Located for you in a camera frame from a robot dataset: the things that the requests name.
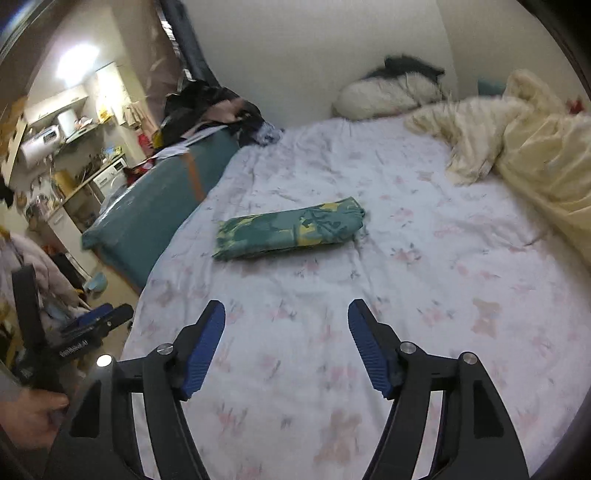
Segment brown hanging cloth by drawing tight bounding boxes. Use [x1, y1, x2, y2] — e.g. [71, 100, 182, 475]
[137, 9, 185, 100]

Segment person's left hand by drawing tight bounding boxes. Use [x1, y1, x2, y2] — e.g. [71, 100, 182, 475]
[0, 391, 71, 451]

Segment cream duvet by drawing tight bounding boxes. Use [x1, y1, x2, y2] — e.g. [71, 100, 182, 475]
[405, 69, 591, 269]

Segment white papers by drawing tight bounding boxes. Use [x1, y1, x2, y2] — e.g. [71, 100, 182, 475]
[154, 124, 230, 158]

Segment pale pink jacket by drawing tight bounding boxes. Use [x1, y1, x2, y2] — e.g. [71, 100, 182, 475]
[0, 230, 89, 325]

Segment green leaf print pants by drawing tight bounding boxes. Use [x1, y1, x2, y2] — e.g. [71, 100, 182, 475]
[212, 197, 367, 262]

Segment bed with white floral sheet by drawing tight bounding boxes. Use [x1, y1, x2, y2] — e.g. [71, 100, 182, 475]
[122, 115, 591, 480]

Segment white washing machine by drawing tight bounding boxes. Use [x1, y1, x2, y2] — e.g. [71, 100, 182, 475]
[91, 157, 129, 202]

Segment ceiling light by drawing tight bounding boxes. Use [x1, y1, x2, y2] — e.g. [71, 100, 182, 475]
[55, 43, 101, 87]

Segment beige pillow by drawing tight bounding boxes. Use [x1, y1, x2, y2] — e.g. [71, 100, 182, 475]
[332, 76, 445, 121]

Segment dark clothes on pillow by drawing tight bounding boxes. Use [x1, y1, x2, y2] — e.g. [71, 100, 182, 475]
[369, 54, 447, 83]

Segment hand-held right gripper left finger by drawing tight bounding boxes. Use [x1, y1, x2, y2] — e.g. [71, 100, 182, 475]
[44, 299, 227, 480]

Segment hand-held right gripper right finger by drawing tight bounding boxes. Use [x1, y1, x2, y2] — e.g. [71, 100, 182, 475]
[347, 298, 530, 480]

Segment white cylindrical tank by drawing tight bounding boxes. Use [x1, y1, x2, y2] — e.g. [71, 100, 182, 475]
[55, 109, 77, 137]

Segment white water heater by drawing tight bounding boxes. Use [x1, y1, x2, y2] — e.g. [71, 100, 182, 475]
[18, 126, 64, 168]

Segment kitchen counter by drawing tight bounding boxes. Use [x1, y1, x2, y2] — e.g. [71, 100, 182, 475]
[59, 154, 123, 205]

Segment dark hanging cloth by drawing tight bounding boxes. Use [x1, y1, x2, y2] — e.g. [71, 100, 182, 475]
[159, 0, 222, 89]

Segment teal sofa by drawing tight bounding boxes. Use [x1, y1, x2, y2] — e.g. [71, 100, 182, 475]
[82, 127, 242, 292]

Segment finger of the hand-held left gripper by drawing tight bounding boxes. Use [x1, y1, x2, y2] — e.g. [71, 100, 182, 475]
[99, 303, 135, 330]
[60, 303, 115, 334]

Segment pile of clothes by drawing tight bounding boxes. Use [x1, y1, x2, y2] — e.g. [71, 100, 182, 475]
[159, 80, 283, 149]

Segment white wall cabinet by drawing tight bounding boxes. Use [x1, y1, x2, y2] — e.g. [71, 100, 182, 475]
[27, 95, 89, 124]

